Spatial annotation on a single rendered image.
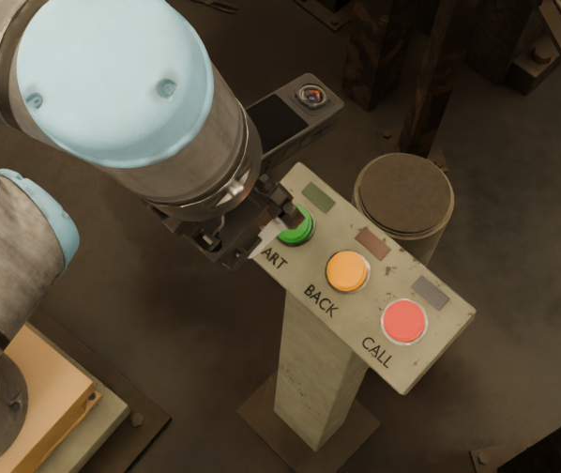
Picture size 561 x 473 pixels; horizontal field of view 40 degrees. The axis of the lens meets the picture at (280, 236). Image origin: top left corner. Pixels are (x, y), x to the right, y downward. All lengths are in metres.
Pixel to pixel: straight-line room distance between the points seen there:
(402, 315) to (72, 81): 0.45
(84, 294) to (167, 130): 1.06
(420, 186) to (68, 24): 0.60
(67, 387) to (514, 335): 0.78
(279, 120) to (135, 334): 0.87
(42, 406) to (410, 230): 0.59
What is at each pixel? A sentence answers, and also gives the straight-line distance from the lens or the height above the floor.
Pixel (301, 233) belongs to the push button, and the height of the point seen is 0.61.
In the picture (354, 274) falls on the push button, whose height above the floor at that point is 0.61.
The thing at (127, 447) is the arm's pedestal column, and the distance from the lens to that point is 1.32.
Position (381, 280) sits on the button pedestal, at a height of 0.61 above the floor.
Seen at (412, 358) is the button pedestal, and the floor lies 0.59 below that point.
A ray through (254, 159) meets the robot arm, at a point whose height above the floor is 0.87.
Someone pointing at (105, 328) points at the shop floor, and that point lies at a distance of 1.41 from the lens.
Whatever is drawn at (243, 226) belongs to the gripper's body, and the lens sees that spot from 0.59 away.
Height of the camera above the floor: 1.30
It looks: 63 degrees down
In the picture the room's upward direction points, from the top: 4 degrees clockwise
